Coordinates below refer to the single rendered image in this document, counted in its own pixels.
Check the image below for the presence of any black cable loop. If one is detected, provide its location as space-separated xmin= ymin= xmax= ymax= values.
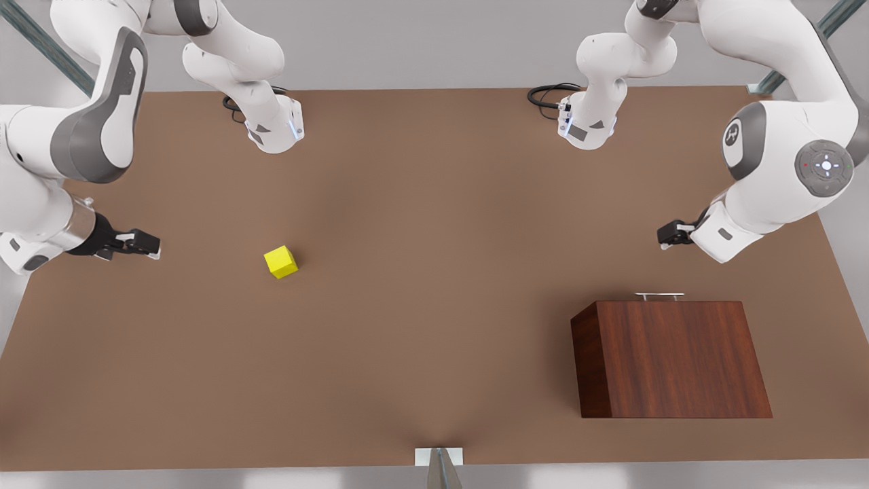
xmin=223 ymin=86 xmax=290 ymax=125
xmin=528 ymin=83 xmax=585 ymax=122

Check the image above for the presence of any yellow cube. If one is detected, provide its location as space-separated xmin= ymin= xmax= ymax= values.
xmin=263 ymin=245 xmax=299 ymax=280

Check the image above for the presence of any dark wooden drawer cabinet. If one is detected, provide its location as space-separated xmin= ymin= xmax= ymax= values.
xmin=570 ymin=301 xmax=773 ymax=419

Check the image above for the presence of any silver frame post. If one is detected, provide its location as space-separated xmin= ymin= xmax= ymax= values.
xmin=415 ymin=447 xmax=464 ymax=489
xmin=0 ymin=0 xmax=96 ymax=96
xmin=746 ymin=0 xmax=869 ymax=95

